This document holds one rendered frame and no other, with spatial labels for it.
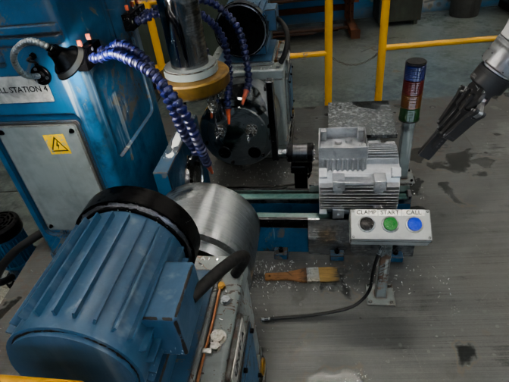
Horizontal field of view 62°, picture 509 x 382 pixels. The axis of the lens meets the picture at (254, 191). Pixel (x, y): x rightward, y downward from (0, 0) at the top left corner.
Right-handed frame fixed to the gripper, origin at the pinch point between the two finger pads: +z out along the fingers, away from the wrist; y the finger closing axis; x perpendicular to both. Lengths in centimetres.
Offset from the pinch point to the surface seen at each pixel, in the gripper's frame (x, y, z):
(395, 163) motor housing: -3.3, -2.2, 9.4
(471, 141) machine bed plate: 44, -59, 15
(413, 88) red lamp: 1.3, -33.0, 0.0
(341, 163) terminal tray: -15.3, -0.7, 14.9
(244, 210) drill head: -34.9, 19.4, 24.5
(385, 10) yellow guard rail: 32, -233, 20
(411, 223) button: -1.7, 18.4, 10.2
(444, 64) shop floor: 137, -334, 54
